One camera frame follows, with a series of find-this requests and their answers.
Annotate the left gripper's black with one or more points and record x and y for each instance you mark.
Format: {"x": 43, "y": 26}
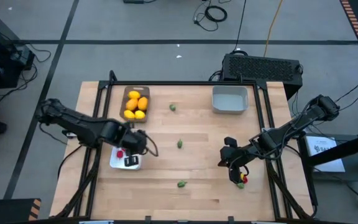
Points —
{"x": 134, "y": 141}

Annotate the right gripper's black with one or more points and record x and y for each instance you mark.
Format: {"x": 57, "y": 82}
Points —
{"x": 232, "y": 154}

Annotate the red toy bell pepper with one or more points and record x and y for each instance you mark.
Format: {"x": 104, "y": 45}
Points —
{"x": 245, "y": 180}
{"x": 120, "y": 154}

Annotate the green toy bell pepper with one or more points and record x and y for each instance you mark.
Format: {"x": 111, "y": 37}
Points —
{"x": 172, "y": 107}
{"x": 180, "y": 143}
{"x": 182, "y": 183}
{"x": 240, "y": 185}

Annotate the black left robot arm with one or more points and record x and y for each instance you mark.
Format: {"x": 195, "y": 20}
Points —
{"x": 79, "y": 124}

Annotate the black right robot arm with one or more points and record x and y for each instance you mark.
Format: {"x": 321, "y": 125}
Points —
{"x": 291, "y": 127}

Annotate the white plastic basket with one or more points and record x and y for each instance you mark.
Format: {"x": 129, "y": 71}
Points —
{"x": 117, "y": 163}

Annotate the light grey plastic basket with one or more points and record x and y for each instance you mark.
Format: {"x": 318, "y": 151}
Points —
{"x": 230, "y": 102}

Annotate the brown wooden cutting board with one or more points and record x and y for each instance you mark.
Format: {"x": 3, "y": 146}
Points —
{"x": 145, "y": 90}

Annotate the white printed paper sheet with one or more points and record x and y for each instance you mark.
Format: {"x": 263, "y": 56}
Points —
{"x": 325, "y": 155}

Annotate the black mesh computer tower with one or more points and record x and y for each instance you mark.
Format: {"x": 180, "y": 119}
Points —
{"x": 259, "y": 67}

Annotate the black metal beam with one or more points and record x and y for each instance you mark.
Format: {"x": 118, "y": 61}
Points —
{"x": 346, "y": 149}

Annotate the black floor box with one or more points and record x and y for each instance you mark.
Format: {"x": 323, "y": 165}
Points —
{"x": 134, "y": 1}

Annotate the black metal table frame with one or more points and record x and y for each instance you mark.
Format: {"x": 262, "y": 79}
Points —
{"x": 182, "y": 83}

